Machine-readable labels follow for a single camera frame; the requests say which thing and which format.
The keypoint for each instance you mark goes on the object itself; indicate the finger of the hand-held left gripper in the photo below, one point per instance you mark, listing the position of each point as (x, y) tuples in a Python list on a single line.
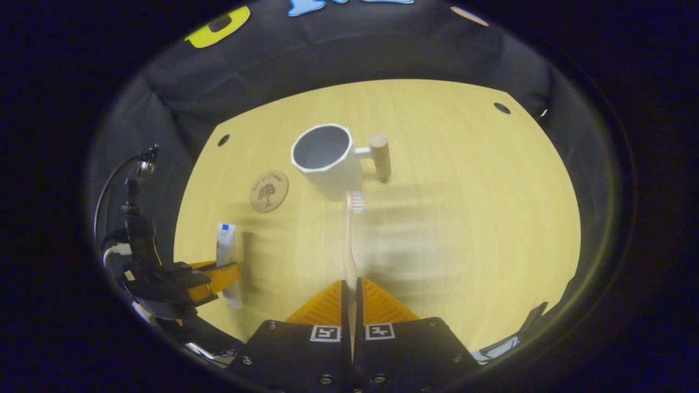
[(218, 281), (205, 265)]

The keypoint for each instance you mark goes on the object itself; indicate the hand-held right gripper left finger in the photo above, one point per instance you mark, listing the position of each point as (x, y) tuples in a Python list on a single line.
[(300, 355)]

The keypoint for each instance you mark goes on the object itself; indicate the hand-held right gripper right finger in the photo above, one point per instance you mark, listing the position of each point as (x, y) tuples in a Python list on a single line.
[(404, 355)]

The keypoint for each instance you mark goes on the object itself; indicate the white toothpaste tube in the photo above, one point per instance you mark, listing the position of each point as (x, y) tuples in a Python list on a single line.
[(225, 240)]

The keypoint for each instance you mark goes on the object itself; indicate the round wooden coaster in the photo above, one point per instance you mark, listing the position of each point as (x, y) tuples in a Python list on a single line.
[(268, 191)]

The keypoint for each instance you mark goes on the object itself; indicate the beige toothbrush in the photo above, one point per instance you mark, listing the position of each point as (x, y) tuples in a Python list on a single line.
[(349, 245)]

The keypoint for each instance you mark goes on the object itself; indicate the light wooden desktop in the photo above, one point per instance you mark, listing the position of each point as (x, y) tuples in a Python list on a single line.
[(448, 218)]

